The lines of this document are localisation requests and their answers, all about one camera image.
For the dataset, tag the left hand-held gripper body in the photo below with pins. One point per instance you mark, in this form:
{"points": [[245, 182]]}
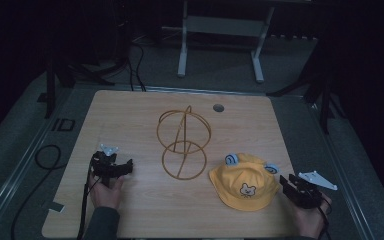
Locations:
{"points": [[103, 166]]}

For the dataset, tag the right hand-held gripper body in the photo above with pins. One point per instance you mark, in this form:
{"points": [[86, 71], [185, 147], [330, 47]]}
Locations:
{"points": [[308, 193]]}

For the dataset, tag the yellow bear bucket hat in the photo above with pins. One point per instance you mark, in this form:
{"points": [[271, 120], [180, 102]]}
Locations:
{"points": [[245, 185]]}

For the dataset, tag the person's right hand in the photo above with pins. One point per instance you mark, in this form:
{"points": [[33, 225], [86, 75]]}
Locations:
{"points": [[310, 220]]}

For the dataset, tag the person's left hand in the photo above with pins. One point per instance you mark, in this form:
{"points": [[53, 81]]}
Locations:
{"points": [[106, 195]]}

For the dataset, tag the black tripod stand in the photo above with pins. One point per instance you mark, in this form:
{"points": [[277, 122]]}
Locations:
{"points": [[80, 71], [320, 90]]}

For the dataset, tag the grey table grommet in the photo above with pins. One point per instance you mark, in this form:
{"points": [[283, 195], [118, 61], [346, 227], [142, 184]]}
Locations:
{"points": [[218, 108]]}

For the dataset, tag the white metal desk frame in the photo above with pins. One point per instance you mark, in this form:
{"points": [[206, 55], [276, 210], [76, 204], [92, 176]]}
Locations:
{"points": [[223, 26]]}

